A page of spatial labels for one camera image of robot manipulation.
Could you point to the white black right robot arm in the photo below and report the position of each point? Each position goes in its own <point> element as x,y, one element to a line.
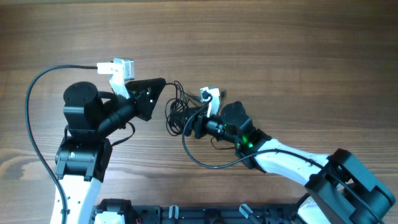
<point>340,189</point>

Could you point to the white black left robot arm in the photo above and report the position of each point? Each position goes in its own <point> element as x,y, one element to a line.
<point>85,150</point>

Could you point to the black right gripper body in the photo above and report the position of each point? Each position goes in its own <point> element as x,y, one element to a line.
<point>213,126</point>

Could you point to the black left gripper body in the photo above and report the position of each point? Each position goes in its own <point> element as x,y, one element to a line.
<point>138,94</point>

